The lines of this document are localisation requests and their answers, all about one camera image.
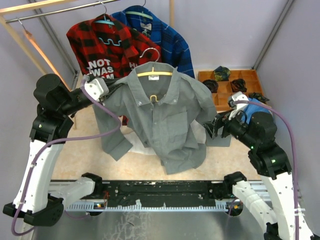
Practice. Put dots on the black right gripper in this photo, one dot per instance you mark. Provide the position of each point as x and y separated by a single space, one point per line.
219 120

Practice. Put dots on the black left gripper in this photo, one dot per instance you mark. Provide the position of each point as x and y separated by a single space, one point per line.
111 87

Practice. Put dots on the yellow hanger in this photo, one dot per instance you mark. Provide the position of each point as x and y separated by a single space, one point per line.
151 82

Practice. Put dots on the grey button shirt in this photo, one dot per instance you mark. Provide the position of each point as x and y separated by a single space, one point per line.
164 126

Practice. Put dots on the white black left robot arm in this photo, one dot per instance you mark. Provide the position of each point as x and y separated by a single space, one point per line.
50 131

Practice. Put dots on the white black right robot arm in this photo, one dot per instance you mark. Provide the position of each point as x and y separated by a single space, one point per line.
280 221

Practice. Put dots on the red black plaid shirt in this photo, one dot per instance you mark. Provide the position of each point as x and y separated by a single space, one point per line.
107 48

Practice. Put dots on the white shirt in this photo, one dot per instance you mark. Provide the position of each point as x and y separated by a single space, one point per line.
138 147

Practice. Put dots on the blue plaid shirt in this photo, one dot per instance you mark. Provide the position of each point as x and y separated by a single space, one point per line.
174 49

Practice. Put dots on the mint hanger in blue shirt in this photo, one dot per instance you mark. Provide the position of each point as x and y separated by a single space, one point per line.
138 10

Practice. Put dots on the orange hanger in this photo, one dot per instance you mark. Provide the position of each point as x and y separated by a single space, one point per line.
33 42

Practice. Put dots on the wooden compartment tray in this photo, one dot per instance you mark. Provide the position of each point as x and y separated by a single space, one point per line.
227 88

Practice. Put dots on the light blue pikachu cloth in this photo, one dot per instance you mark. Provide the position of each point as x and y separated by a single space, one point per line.
250 109

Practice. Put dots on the rolled black orange tie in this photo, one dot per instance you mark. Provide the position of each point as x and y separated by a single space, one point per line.
238 85

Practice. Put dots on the rolled green blue tie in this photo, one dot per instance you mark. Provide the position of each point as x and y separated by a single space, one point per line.
221 74

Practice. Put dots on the rolled dark tie by cloth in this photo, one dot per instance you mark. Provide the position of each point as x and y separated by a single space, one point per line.
258 96

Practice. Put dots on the wooden clothes rack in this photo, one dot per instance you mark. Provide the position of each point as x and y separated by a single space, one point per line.
21 65

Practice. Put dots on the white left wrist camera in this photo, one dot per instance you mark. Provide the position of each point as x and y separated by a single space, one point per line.
97 88

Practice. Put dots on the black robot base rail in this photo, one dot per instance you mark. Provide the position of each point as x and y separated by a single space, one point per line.
195 193

